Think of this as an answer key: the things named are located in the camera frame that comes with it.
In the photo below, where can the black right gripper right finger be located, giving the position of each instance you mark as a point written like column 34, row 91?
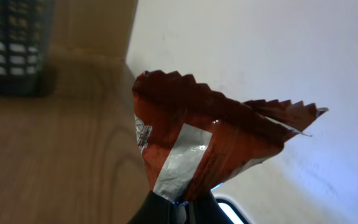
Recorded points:
column 206, row 210

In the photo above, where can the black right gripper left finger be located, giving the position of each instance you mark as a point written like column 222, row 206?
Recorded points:
column 158, row 210

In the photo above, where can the orange Top candy bar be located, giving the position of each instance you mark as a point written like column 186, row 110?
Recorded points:
column 193, row 138

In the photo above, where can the dark grey plastic basket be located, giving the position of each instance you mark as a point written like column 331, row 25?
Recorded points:
column 25, row 27

